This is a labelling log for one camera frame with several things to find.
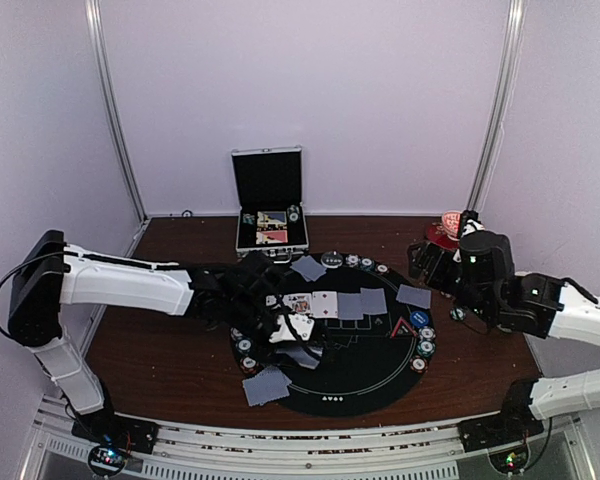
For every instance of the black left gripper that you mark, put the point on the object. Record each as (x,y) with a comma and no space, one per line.
(282,345)

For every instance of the left aluminium frame post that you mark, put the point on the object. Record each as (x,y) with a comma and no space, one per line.
(97,37)

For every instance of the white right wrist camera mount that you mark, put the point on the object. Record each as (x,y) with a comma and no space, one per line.
(469,223)

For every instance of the teal chip stack in case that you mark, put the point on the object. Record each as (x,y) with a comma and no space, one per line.
(248,219)

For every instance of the community card face-down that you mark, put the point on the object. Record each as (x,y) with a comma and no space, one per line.
(373,301)
(349,306)

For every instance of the round black poker mat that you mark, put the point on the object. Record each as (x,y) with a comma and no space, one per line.
(363,369)

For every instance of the aluminium poker case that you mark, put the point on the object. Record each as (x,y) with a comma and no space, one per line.
(270,179)

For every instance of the blue patterned card deck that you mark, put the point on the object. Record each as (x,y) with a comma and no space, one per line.
(293,357)

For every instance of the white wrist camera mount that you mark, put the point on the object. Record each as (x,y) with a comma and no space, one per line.
(292,327)
(469,223)

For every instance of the green chip stack in case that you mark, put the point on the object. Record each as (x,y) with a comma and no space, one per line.
(293,213)

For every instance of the red triangle all-in marker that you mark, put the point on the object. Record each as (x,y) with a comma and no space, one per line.
(403,329)

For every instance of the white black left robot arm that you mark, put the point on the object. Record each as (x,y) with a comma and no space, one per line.
(244,295)

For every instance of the clear dealer button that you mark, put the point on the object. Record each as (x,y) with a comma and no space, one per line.
(332,260)

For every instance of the king of clubs card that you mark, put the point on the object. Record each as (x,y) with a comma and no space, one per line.
(300,303)

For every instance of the red saucer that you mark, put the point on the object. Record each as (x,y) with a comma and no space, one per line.
(436,233)

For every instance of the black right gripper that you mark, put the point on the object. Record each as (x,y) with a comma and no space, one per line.
(428,251)

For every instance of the aluminium frame post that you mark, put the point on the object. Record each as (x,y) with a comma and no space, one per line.
(97,37)
(503,94)

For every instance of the green blue chip stack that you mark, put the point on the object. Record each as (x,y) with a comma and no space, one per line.
(457,314)

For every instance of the red patterned bowl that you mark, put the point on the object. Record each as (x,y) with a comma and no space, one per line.
(453,224)

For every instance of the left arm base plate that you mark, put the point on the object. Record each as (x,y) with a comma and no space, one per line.
(128,434)

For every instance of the green chips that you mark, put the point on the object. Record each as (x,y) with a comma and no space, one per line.
(367,264)
(426,348)
(243,346)

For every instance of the diamond face-up card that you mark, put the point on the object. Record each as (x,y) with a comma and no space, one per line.
(324,304)

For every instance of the right aluminium frame post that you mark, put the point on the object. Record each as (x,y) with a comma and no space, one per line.
(503,94)

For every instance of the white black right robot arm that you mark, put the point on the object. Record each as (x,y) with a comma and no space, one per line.
(562,313)

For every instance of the blue small blind button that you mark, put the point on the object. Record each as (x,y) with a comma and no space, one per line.
(419,319)

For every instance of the blue chips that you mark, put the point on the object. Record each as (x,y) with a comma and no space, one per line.
(352,260)
(236,334)
(427,333)

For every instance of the blue card deck box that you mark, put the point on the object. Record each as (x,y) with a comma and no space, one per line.
(271,218)

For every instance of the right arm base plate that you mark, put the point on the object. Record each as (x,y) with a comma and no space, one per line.
(497,429)

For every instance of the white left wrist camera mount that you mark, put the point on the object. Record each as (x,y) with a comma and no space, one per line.
(292,327)

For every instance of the red card deck box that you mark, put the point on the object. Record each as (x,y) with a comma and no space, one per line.
(271,237)

